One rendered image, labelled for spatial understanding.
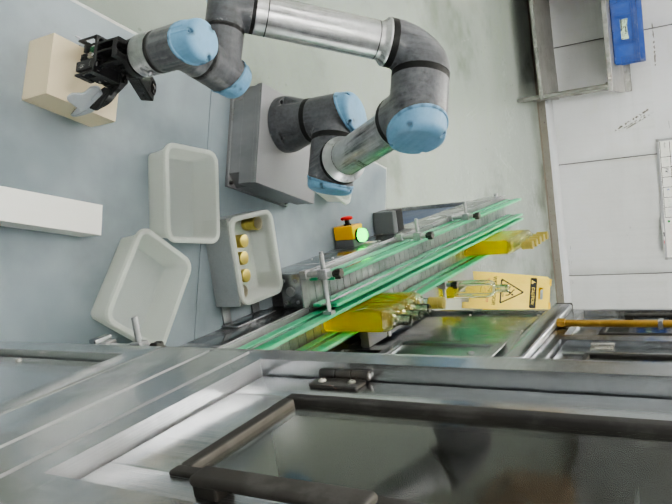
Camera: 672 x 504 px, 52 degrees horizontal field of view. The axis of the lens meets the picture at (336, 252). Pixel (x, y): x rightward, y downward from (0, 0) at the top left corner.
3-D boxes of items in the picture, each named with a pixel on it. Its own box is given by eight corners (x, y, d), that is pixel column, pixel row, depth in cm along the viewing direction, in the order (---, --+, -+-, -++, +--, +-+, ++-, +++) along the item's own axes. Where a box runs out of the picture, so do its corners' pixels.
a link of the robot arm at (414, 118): (345, 150, 183) (463, 70, 134) (341, 204, 180) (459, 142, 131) (303, 140, 178) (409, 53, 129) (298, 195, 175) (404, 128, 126)
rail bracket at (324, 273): (304, 315, 183) (344, 315, 176) (295, 254, 181) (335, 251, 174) (310, 312, 185) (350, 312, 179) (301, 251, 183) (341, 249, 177)
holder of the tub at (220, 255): (220, 327, 174) (243, 328, 170) (202, 221, 171) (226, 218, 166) (260, 310, 189) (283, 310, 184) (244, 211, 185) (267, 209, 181)
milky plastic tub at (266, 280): (217, 307, 173) (244, 307, 169) (202, 220, 170) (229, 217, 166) (259, 291, 188) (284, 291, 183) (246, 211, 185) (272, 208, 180)
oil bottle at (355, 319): (324, 331, 191) (392, 332, 180) (321, 312, 191) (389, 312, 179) (334, 326, 196) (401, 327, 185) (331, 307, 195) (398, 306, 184)
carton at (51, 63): (29, 41, 132) (54, 32, 128) (97, 73, 145) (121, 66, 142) (21, 100, 130) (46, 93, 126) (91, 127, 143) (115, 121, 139)
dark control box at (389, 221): (374, 235, 246) (395, 233, 242) (371, 213, 245) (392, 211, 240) (384, 231, 253) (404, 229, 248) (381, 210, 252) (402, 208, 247)
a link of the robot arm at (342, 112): (329, 107, 186) (373, 99, 178) (325, 154, 183) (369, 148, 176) (304, 89, 176) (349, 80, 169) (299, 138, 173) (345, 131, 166)
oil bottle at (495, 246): (464, 256, 285) (532, 253, 270) (462, 243, 284) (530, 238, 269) (469, 253, 289) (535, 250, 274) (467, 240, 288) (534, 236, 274)
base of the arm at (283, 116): (267, 90, 179) (298, 84, 173) (300, 103, 191) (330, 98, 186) (267, 147, 178) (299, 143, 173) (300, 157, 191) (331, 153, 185)
